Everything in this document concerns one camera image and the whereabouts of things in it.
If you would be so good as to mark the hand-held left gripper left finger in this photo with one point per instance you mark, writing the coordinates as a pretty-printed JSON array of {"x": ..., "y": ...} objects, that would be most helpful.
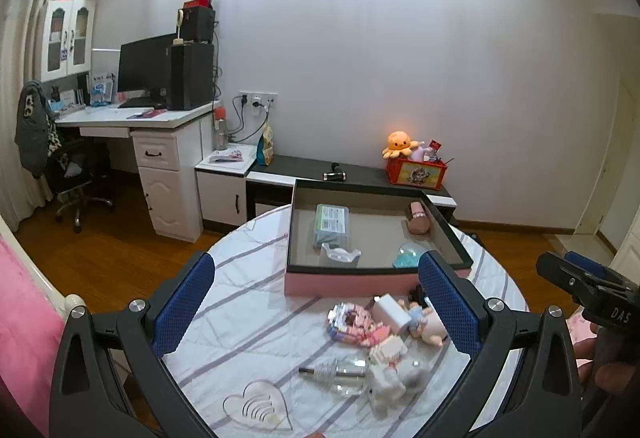
[{"x": 185, "y": 303}]

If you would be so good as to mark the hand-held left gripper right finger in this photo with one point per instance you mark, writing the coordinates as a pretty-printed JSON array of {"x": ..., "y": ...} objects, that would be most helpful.
[{"x": 447, "y": 303}]

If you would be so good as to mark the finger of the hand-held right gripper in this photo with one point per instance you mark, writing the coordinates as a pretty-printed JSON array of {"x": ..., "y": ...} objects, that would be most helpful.
[
  {"x": 587, "y": 264},
  {"x": 562, "y": 275}
]

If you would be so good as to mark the small baby doll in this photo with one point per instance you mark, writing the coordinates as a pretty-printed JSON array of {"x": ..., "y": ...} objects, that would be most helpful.
[{"x": 427, "y": 325}]

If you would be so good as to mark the black hair clip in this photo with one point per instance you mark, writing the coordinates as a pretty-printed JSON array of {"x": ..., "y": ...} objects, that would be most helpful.
[{"x": 417, "y": 295}]

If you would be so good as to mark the white charger adapter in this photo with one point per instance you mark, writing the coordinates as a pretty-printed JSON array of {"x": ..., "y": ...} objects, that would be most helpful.
[{"x": 390, "y": 315}]

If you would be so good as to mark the white pink block figure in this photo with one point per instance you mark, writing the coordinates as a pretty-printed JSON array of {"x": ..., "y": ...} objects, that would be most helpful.
[{"x": 387, "y": 350}]

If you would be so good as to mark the white plush figure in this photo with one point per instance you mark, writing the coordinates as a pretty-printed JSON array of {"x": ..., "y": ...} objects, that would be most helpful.
[{"x": 395, "y": 383}]

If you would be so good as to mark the pink building block toy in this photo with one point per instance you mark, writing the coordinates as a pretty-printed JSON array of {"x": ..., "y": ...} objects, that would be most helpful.
[{"x": 352, "y": 323}]

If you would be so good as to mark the pink storage box dark rim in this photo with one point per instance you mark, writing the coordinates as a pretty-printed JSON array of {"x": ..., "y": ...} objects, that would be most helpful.
[{"x": 350, "y": 280}]

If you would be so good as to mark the clear heart-shaped tray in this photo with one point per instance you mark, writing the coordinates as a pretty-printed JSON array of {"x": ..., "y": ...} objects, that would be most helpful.
[{"x": 257, "y": 408}]

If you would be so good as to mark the clear glass bottle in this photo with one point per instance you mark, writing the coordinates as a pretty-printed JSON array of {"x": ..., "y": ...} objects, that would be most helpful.
[{"x": 340, "y": 375}]

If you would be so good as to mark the person's right hand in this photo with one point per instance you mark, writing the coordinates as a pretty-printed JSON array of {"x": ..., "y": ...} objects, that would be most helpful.
[{"x": 617, "y": 375}]

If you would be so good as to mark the pink printed quilt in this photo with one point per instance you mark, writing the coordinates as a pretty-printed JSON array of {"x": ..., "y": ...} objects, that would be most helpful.
[{"x": 581, "y": 333}]

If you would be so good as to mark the teal plastic item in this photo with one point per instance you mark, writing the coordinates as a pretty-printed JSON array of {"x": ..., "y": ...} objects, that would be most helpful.
[{"x": 407, "y": 257}]

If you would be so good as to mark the pink cylinder container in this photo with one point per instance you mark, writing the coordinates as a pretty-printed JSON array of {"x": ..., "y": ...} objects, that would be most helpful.
[{"x": 418, "y": 218}]

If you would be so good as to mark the white door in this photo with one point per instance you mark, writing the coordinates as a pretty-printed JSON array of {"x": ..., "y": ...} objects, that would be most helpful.
[{"x": 612, "y": 158}]

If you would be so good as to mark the white small cabinet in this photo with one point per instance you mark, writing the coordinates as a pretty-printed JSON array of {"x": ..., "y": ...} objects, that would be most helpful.
[{"x": 220, "y": 193}]

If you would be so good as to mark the red toy crate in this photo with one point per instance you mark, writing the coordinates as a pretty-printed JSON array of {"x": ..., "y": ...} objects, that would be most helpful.
[{"x": 417, "y": 174}]

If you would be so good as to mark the white bed footboard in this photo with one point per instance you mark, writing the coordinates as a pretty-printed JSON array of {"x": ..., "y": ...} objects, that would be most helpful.
[{"x": 50, "y": 290}]

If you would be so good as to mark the green tissue packet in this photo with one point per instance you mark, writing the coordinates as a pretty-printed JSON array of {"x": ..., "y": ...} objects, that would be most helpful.
[{"x": 331, "y": 225}]

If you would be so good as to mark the white desk with drawers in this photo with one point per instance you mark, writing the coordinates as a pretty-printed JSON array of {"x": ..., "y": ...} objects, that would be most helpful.
[{"x": 165, "y": 158}]

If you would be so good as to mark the pink plush toy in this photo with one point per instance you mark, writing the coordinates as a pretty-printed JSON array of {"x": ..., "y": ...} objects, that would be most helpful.
[{"x": 418, "y": 151}]

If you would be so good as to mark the black office chair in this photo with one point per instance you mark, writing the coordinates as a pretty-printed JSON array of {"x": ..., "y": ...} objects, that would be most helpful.
[{"x": 80, "y": 173}]

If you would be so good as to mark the orange octopus plush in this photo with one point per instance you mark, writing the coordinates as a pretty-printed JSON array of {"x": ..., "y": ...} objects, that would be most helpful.
[{"x": 399, "y": 143}]

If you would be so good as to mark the black cylinder gadget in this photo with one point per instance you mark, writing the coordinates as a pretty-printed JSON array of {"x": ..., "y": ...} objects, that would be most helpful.
[{"x": 335, "y": 175}]

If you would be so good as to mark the red cap water bottle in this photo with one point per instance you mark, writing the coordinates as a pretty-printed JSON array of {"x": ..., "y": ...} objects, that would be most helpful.
[{"x": 221, "y": 131}]

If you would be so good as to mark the yellow blue snack bag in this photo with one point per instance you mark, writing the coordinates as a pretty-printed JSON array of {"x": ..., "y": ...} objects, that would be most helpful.
[{"x": 266, "y": 146}]

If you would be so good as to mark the black top low cabinet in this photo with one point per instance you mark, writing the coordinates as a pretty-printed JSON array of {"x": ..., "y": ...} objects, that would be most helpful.
[{"x": 300, "y": 166}]

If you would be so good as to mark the black computer tower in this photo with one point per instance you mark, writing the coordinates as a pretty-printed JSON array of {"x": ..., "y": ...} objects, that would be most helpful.
[{"x": 192, "y": 76}]

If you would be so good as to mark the blue boxes on desk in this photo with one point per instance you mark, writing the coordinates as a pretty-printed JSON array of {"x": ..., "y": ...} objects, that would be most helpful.
[{"x": 101, "y": 91}]

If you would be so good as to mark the grey jacket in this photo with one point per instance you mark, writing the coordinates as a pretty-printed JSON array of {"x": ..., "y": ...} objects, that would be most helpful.
[{"x": 35, "y": 128}]

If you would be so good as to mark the black computer monitor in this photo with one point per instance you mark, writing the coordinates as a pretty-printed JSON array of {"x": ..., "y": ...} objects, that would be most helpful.
[{"x": 145, "y": 66}]

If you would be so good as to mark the black speaker box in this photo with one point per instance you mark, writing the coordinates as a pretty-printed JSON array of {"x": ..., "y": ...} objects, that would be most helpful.
[{"x": 199, "y": 24}]

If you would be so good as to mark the white glass door cabinet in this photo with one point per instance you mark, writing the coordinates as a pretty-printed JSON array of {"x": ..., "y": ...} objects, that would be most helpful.
[{"x": 67, "y": 38}]

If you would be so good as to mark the white wall outlet strip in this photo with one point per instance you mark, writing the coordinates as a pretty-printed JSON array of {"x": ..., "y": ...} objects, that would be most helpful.
[{"x": 258, "y": 99}]

